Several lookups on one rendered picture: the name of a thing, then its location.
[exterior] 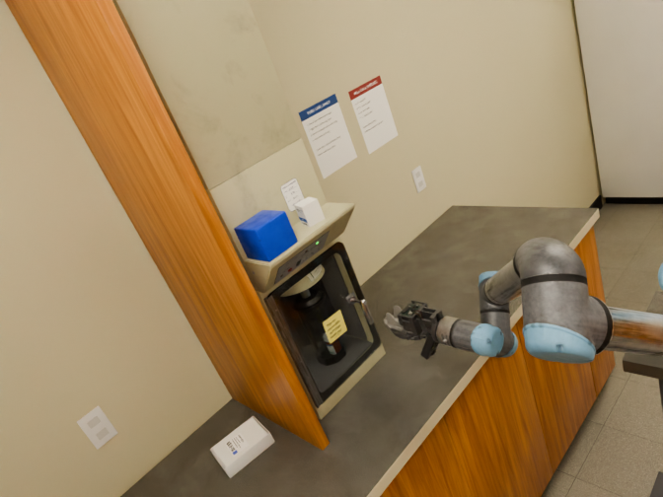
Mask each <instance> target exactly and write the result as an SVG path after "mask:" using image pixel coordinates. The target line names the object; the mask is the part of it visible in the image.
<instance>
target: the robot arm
mask: <svg viewBox="0 0 663 497"><path fill-rule="evenodd" d="M520 295H521V296H522V311H523V326H524V327H523V335H524V338H525V347H526V350H527V351H528V353H529V354H531V355H532V356H534V357H536V358H539V359H542V360H547V361H552V362H561V363H570V364H582V363H589V362H592V361H593V360H594V358H595V355H597V354H599V353H601V352H603V351H604V350H607V351H616V352H625V353H634V354H643V355H653V356H662V357H663V315H658V314H653V313H646V312H639V311H633V310H626V309H620V308H613V307H608V306H607V305H606V304H605V303H604V302H603V301H602V300H600V299H598V298H596V297H593V296H589V292H588V283H587V274H586V270H585V267H584V264H583V262H582V260H581V258H580V257H579V255H578V254H577V253H576V252H575V251H574V250H573V249H572V248H571V247H570V246H568V245H567V244H565V243H564V242H561V241H559V240H557V239H553V238H546V237H540V238H534V239H531V240H529V241H527V242H526V243H524V244H523V245H521V246H520V247H519V248H518V249H517V250H516V251H515V253H514V256H513V259H512V260H511V261H510V262H509V263H507V264H506V265H505V266H504V267H503V268H501V269H500V270H499V271H487V272H484V273H482V274H481V275H480V276H479V311H480V323H479V322H475V321H470V320H465V319H457V318H452V317H448V316H447V317H444V316H443V314H442V311H441V310H436V309H431V308H428V306H427V303H424V302H419V301H414V300H411V303H409V304H408V305H407V306H406V307H405V308H404V309H403V310H402V309H401V308H400V307H399V306H394V315H393V316H392V315H391V314H390V313H386V316H387V317H386V318H384V323H385V325H386V326H387V327H388V329H389V330H390V331H391V332H392V333H393V334H394V335H395V336H396V337H398V338H401V339H406V340H419V339H420V340H421V339H422V338H424V339H425V338H426V337H427V338H426V340H425V343H424V345H423V348H422V351H421V354H420V355H421V356H422V357H424V358H425V359H428V358H429V357H430V356H432V355H434V354H435V352H436V349H437V346H438V344H439V343H441V344H443V345H447V346H451V347H454V348H458V349H462V350H465V351H469V352H473V353H477V354H478V355H480V356H488V357H498V358H499V357H504V358H505V357H509V356H511V355H513V354H514V353H515V352H516V350H517V348H518V339H517V337H516V335H515V334H514V333H513V332H512V331H511V327H510V311H509V302H510V301H512V300H514V299H515V298H517V297H519V296H520ZM416 303H420V304H422V305H417V304H416Z"/></svg>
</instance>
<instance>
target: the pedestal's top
mask: <svg viewBox="0 0 663 497"><path fill-rule="evenodd" d="M646 313H653V314H658V315H663V292H659V291H655V293H654V295H653V297H652V299H651V301H650V304H649V306H648V308H647V310H646ZM622 361H623V368H624V372H628V373H633V374H638V375H642V376H646V377H651V378H655V379H660V380H663V357H662V356H653V355H643V354H634V353H626V354H625V356H624V358H623V360H622Z"/></svg>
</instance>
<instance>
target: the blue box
mask: <svg viewBox="0 0 663 497"><path fill-rule="evenodd" d="M289 221H290V220H289V219H288V217H287V215H286V212H285V211H277V210H261V211H260V212H258V213H257V214H256V215H254V216H253V217H251V218H250V219H248V220H247V221H245V222H243V223H242V224H240V225H239V226H237V227H236V228H234V230H235V233H236V235H237V237H238V239H239V241H240V243H241V245H242V247H243V249H244V251H245V253H246V255H247V257H248V258H250V259H256V260H262V261H268V262H271V261H272V260H274V259H275V258H277V257H278V256H279V255H281V254H282V253H283V252H285V251H286V250H288V249H289V248H291V247H292V246H293V245H295V244H296V243H297V242H298V240H297V238H296V236H295V233H294V231H293V229H292V226H291V224H290V222H289Z"/></svg>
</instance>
